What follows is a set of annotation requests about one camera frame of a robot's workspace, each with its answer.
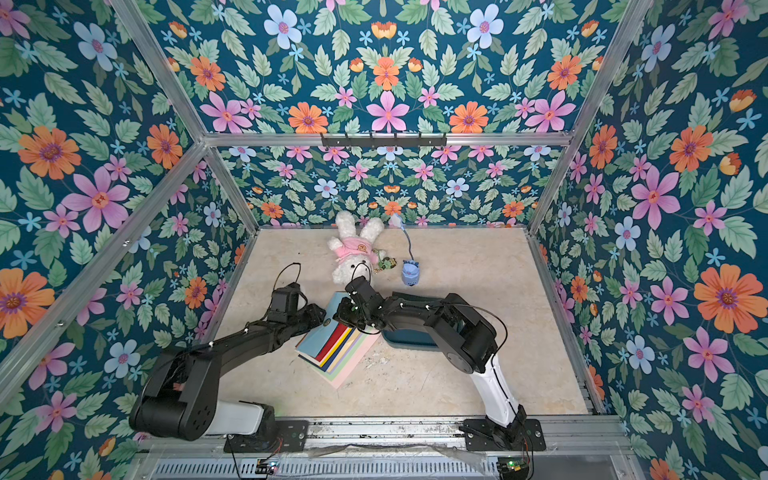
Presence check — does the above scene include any dark teal storage box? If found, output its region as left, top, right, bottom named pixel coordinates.
left=381, top=291, right=440, bottom=352

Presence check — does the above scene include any yellow envelope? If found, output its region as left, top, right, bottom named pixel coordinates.
left=312, top=329, right=363, bottom=372

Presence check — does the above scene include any small green flower toy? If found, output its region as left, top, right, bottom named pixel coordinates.
left=378, top=257, right=397, bottom=271

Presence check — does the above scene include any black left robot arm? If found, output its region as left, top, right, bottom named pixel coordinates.
left=129, top=282, right=326, bottom=441

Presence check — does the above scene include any blue cat desk lamp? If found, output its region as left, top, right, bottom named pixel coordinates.
left=389, top=213, right=420, bottom=287

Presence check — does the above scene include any light blue envelope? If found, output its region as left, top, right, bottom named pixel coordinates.
left=296, top=292, right=348, bottom=356

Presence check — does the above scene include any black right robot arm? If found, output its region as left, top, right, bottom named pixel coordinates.
left=333, top=277, right=527, bottom=440

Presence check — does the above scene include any navy blue envelope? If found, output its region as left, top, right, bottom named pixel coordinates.
left=299, top=326, right=355, bottom=369

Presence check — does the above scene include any light green envelope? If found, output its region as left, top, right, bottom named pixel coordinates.
left=316, top=333, right=378, bottom=388

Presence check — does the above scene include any red envelope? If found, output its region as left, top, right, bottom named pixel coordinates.
left=315, top=324, right=351, bottom=365

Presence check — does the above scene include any white plush bunny toy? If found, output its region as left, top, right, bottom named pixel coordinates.
left=327, top=211, right=385, bottom=287

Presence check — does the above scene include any black wall hook rail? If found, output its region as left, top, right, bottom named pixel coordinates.
left=320, top=133, right=448, bottom=149

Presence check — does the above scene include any pink envelope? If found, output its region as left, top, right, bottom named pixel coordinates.
left=330, top=335, right=380, bottom=389

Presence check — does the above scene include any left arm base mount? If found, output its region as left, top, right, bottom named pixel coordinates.
left=224, top=403, right=309, bottom=454

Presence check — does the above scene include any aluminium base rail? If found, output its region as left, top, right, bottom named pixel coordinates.
left=127, top=415, right=645, bottom=479

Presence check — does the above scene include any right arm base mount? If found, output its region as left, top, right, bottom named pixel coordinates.
left=459, top=407, right=546, bottom=452

